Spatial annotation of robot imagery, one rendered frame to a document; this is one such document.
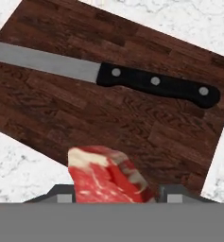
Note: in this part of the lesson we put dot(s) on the red raw meat piece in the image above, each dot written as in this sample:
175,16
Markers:
104,176

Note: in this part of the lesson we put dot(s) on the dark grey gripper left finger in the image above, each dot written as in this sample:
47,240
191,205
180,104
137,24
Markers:
63,194

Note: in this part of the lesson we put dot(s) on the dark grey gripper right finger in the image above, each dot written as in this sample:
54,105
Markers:
176,195

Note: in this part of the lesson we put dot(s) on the dark wooden cutting board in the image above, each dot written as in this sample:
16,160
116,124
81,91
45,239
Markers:
85,113

